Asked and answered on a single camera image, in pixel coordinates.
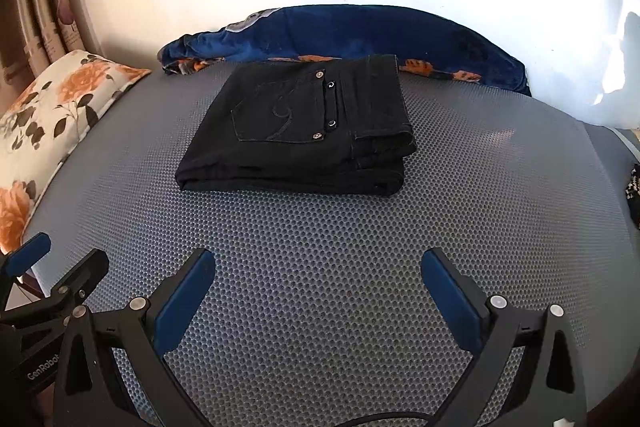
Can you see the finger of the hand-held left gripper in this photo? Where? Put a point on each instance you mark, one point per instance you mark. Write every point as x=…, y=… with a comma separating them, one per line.
x=30, y=254
x=82, y=274

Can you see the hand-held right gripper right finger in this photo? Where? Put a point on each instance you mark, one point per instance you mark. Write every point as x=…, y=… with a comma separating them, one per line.
x=452, y=302

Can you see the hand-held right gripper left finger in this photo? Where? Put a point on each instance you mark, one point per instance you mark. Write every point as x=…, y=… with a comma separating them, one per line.
x=182, y=302

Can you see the black pants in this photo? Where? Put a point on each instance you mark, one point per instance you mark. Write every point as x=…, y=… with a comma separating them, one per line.
x=300, y=132

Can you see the floral pillow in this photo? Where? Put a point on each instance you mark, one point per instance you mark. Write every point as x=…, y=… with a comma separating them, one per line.
x=55, y=117

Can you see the grey mesh mattress pad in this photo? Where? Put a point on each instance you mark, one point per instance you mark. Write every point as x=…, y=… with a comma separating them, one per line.
x=325, y=232

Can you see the striped cloth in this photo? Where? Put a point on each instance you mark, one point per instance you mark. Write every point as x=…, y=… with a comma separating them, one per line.
x=634, y=194

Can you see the beige curtain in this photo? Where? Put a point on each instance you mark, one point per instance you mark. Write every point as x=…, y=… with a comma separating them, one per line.
x=45, y=7

